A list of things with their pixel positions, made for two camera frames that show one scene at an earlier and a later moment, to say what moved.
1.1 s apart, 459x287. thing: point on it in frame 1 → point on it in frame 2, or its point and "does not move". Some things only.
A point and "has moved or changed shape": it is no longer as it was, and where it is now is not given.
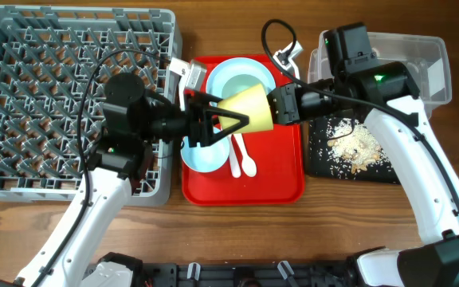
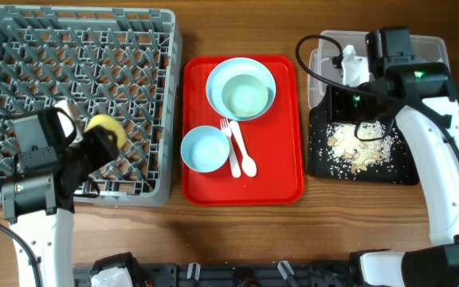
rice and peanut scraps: x=353 y=143 does not move
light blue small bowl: x=205 y=159 does not move
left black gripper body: x=193 y=108 → x=91 y=154
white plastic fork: x=235 y=164 does not move
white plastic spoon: x=249 y=164 does not move
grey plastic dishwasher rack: x=29 y=66 does not move
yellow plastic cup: x=253 y=102 has moved or changed shape
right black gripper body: x=291 y=105 → x=355 y=104
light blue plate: x=233 y=67 does not move
